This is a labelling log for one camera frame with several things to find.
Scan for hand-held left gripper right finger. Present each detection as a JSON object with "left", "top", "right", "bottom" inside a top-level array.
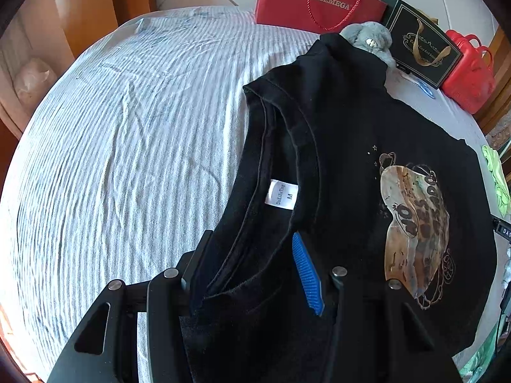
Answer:
[{"left": 291, "top": 230, "right": 460, "bottom": 383}]

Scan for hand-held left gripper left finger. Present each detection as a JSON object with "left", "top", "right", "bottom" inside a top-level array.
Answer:
[{"left": 47, "top": 229, "right": 215, "bottom": 383}]

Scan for black printed t-shirt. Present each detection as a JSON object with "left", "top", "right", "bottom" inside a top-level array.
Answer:
[{"left": 179, "top": 32, "right": 498, "bottom": 383}]

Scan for light green cloth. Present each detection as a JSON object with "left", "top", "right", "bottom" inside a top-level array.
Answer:
[{"left": 481, "top": 144, "right": 511, "bottom": 217}]

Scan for red plastic carry case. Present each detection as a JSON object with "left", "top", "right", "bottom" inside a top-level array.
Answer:
[{"left": 441, "top": 30, "right": 498, "bottom": 114}]

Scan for grey plush toy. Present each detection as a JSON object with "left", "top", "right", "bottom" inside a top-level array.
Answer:
[{"left": 339, "top": 22, "right": 398, "bottom": 68}]

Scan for red paper gift bag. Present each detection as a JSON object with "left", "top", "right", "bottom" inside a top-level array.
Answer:
[{"left": 255, "top": 0, "right": 388, "bottom": 33}]

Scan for blue handled scissors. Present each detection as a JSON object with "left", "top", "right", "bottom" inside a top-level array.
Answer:
[{"left": 399, "top": 70, "right": 438, "bottom": 99}]

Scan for black gift bag gold handles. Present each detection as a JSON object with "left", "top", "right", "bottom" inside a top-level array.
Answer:
[{"left": 378, "top": 0, "right": 464, "bottom": 90}]

